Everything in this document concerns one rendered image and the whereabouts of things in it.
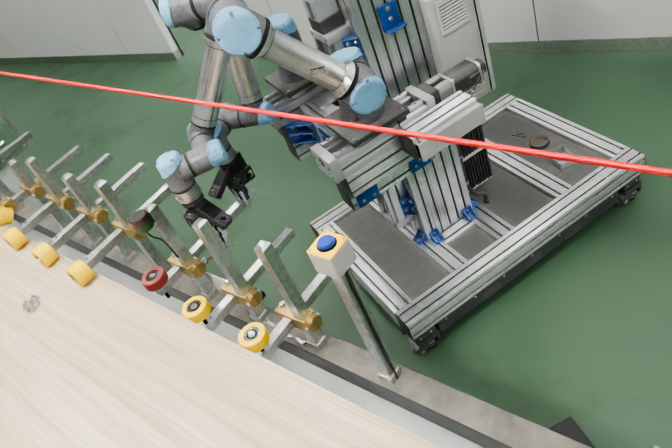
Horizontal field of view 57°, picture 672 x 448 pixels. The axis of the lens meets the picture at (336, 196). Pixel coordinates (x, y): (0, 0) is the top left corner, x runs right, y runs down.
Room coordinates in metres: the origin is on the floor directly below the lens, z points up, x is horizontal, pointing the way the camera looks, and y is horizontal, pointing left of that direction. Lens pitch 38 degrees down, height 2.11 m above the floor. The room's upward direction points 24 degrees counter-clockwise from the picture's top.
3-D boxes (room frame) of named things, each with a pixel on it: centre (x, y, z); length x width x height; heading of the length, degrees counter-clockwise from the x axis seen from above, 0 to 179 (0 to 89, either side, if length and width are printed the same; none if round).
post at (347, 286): (1.01, 0.06, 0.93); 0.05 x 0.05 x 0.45; 38
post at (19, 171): (2.39, 1.15, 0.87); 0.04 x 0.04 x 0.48; 38
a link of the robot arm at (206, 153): (1.59, 0.30, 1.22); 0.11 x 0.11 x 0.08; 4
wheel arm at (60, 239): (2.05, 0.85, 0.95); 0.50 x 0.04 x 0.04; 128
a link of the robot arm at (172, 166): (1.57, 0.39, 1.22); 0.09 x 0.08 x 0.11; 94
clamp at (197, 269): (1.62, 0.55, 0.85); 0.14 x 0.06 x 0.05; 38
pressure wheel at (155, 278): (1.57, 0.64, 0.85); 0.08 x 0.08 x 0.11
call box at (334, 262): (1.01, 0.06, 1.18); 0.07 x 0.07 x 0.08; 38
